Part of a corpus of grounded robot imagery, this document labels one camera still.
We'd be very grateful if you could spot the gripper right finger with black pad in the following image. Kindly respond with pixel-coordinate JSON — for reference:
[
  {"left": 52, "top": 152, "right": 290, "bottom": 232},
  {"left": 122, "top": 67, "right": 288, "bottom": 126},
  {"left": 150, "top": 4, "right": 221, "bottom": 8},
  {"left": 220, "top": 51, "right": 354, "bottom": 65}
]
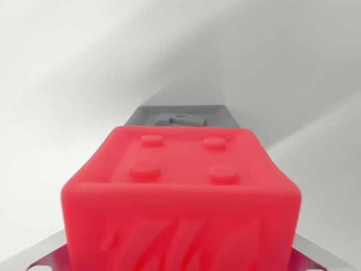
[{"left": 288, "top": 233, "right": 333, "bottom": 271}]

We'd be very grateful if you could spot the grey cube with embossed logo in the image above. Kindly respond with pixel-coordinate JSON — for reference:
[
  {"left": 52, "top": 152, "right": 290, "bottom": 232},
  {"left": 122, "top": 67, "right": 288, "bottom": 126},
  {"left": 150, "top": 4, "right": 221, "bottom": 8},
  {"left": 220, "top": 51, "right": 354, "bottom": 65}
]
[{"left": 123, "top": 104, "right": 243, "bottom": 129}]

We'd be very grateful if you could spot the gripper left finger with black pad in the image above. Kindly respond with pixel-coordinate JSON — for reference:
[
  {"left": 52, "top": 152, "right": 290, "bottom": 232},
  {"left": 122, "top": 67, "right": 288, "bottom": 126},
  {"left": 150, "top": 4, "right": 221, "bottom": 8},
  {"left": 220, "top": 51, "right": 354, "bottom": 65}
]
[{"left": 27, "top": 229, "right": 73, "bottom": 271}]

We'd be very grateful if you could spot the red cube with studs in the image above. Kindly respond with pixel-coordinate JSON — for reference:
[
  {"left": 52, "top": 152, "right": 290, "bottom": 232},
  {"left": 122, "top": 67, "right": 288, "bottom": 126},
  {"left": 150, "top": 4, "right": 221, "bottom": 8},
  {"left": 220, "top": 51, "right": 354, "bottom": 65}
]
[{"left": 60, "top": 125, "right": 303, "bottom": 271}]

